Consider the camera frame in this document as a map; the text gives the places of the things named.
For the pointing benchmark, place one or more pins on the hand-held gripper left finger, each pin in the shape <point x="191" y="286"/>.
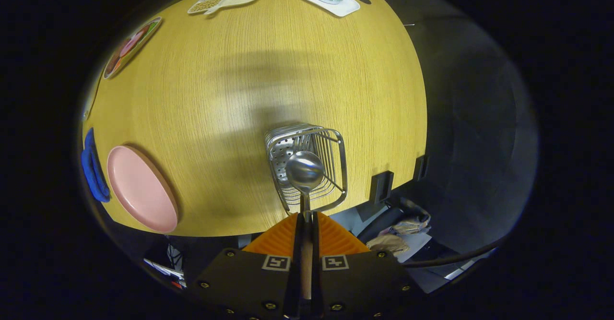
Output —
<point x="240" y="286"/>

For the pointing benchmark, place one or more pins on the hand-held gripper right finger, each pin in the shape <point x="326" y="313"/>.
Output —
<point x="364" y="286"/>

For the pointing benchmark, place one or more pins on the crumpled beige bag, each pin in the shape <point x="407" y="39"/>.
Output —
<point x="393" y="243"/>

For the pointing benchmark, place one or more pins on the black table clamp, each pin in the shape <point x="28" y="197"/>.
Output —
<point x="381" y="188"/>
<point x="421" y="169"/>

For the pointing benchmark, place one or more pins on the pink plate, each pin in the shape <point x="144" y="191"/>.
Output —
<point x="141" y="190"/>

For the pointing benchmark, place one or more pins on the blue towel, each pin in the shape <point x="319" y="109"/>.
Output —
<point x="93" y="171"/>

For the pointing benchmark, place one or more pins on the large brown meat piece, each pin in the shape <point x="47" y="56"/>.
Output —
<point x="113" y="64"/>

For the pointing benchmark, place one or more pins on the white food plate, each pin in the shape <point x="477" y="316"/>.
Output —
<point x="132" y="46"/>

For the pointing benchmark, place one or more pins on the pink ham slice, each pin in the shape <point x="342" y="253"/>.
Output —
<point x="132" y="45"/>

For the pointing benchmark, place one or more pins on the green lettuce leaf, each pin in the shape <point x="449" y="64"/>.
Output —
<point x="152" y="28"/>

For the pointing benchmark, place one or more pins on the white square coaster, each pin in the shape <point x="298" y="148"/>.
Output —
<point x="345" y="8"/>

